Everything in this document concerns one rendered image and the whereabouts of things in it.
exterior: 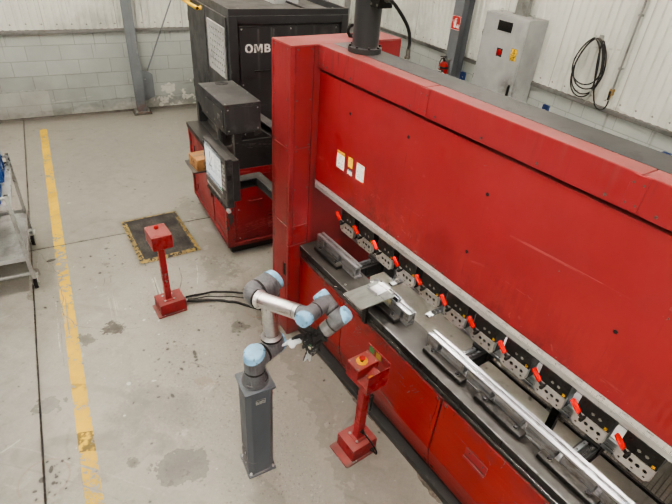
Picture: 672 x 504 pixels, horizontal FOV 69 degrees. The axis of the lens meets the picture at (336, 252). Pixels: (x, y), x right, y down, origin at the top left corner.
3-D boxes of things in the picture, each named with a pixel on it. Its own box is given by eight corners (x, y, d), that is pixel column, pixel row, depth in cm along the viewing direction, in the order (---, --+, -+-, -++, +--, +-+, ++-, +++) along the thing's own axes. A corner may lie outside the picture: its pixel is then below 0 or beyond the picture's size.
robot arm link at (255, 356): (238, 368, 268) (237, 350, 260) (256, 355, 277) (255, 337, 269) (254, 379, 262) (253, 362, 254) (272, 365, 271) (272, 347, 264)
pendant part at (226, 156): (206, 182, 368) (202, 136, 348) (221, 179, 373) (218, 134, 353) (227, 209, 336) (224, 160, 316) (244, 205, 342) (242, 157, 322)
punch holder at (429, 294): (417, 294, 284) (422, 271, 274) (428, 289, 288) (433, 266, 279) (435, 309, 274) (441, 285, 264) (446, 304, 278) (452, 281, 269)
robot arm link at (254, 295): (230, 288, 241) (304, 312, 212) (246, 278, 248) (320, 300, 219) (235, 308, 246) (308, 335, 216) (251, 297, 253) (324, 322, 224)
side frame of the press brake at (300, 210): (272, 317, 432) (270, 37, 304) (351, 288, 474) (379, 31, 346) (286, 334, 416) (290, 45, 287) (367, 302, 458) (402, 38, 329)
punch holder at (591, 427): (569, 420, 217) (582, 395, 208) (580, 411, 221) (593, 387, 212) (600, 445, 207) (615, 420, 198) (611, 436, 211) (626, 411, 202)
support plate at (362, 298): (343, 294, 308) (343, 293, 308) (376, 281, 321) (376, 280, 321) (360, 310, 296) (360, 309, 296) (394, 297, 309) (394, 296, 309)
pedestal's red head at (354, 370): (345, 373, 298) (348, 352, 288) (366, 363, 306) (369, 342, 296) (366, 396, 285) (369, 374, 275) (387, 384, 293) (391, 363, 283)
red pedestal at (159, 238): (152, 306, 434) (137, 225, 388) (180, 297, 446) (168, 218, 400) (159, 319, 421) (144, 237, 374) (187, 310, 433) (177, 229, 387)
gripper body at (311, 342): (300, 349, 227) (320, 334, 224) (298, 337, 234) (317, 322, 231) (311, 357, 230) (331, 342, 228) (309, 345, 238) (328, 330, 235)
